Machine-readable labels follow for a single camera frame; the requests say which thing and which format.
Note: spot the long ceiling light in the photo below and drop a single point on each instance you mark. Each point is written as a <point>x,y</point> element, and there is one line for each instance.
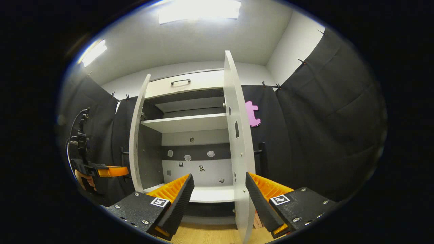
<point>200,10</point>
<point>93,52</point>

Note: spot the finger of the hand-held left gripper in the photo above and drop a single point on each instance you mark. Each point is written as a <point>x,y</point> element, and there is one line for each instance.
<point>113,171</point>

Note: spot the white double-door shoe cabinet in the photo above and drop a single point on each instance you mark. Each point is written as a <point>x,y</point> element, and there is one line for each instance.
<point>196,173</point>

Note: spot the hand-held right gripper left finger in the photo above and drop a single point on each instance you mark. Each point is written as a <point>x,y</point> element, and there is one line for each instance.
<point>176,206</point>

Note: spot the small cardboard box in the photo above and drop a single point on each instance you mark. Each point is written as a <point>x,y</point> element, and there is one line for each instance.
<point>257,220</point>

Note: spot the white cabinet shelf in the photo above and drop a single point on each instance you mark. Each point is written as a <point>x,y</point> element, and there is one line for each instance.
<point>210,195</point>
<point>186,122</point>

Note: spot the white shoe cabinet door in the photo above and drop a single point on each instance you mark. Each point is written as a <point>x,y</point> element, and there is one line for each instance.
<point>237,101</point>
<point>137,135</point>

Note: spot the white cabinet drawer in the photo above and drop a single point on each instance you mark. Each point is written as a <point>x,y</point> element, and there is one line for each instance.
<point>203,81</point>

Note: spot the black backdrop cloth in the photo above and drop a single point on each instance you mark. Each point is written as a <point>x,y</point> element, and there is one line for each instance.
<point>322,118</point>

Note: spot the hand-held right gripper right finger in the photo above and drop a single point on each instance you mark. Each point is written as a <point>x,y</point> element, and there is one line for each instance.
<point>261,206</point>

